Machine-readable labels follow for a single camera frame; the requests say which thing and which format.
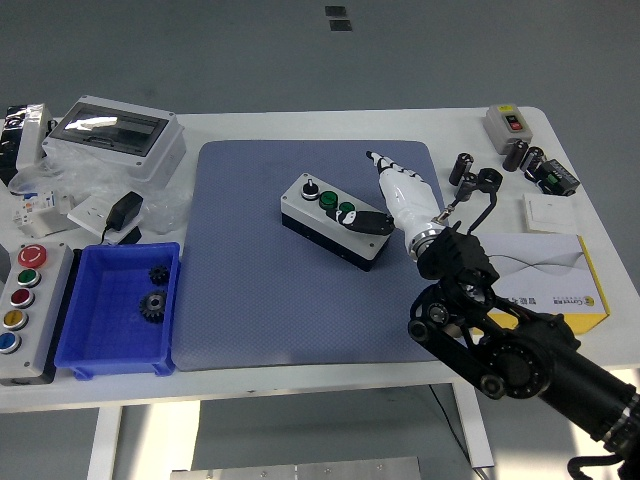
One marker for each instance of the white circuit breaker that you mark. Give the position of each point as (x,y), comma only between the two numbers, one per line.
(42,212)

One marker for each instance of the clear plastic bag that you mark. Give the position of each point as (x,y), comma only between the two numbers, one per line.
(165,210)

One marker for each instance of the large black bevel gear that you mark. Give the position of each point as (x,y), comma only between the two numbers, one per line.
(153,306)

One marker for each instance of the dark floor plate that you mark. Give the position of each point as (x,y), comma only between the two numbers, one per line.
(335,11)
(340,25)

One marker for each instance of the grey four-button control box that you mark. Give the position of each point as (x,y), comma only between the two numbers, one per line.
(302,202)

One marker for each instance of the blue plastic bin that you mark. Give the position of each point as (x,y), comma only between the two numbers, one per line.
(110,325)

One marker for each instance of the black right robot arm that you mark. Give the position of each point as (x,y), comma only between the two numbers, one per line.
(520,360)

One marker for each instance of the grey two-button switch box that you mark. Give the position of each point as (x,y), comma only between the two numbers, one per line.
(500,130)

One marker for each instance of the white rectangular device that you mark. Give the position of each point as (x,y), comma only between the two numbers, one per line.
(31,140)

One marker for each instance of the black shiny packet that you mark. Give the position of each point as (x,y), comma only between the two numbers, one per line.
(7,145)

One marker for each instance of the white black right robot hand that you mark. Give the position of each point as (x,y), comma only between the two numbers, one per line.
(407,200)

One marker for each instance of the white wall socket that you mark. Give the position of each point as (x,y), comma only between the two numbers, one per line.
(87,212)

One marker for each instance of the white table leg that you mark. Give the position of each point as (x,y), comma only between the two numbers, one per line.
(475,430)
(105,445)

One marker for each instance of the small black bevel gear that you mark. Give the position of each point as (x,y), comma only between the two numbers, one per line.
(158,275)

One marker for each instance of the grey metal plate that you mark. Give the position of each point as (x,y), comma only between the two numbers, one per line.
(300,471)

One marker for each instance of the white wall switch plate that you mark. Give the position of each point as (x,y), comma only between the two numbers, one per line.
(550,212)

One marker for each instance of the black module with green terminals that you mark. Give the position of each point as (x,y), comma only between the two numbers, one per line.
(557,177)

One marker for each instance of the black hex nut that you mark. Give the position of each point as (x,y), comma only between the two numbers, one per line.
(495,176)

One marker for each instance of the grey five-button control box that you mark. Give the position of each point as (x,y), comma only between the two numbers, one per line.
(42,320)

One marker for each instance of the blue-grey table mat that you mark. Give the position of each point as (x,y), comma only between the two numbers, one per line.
(260,300)

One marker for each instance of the white yellow cardboard box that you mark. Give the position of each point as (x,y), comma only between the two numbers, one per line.
(550,270)

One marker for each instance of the black power adapter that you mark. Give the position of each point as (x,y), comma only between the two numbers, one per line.
(125,210)

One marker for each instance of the black cylindrical capacitor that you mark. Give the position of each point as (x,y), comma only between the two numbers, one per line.
(515,155)
(532,159)
(460,170)
(462,192)

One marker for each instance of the grey enclosure with clear lid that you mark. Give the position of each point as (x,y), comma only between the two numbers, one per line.
(150,155)

